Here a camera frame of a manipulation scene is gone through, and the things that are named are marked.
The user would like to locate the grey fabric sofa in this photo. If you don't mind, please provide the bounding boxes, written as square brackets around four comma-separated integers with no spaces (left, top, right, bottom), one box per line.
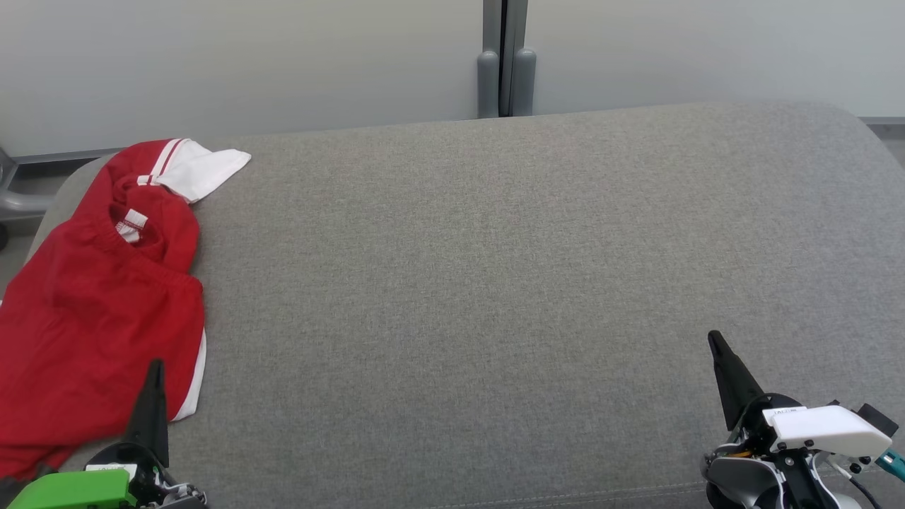
[25,101,905,509]

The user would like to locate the grey partition frame post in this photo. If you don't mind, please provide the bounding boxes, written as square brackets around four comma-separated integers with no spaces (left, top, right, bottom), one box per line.
[506,0,538,117]
[477,0,505,119]

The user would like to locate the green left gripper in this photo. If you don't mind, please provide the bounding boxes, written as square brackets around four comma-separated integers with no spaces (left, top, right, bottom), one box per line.
[7,358,170,509]

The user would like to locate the red shorts with white trim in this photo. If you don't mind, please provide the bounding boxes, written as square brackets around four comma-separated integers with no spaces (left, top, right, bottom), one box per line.
[0,185,208,464]

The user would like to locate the red shirt with white sleeves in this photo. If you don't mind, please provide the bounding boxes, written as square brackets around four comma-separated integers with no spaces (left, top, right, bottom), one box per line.
[92,138,252,206]

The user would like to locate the grey metal partition support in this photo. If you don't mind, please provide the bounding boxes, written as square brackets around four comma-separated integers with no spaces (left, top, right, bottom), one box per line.
[0,145,56,221]

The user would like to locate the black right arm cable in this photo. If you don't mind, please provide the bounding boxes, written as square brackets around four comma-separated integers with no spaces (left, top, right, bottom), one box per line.
[813,450,905,509]

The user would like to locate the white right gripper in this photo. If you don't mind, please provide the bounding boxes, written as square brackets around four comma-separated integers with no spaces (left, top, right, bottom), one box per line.
[708,330,894,457]

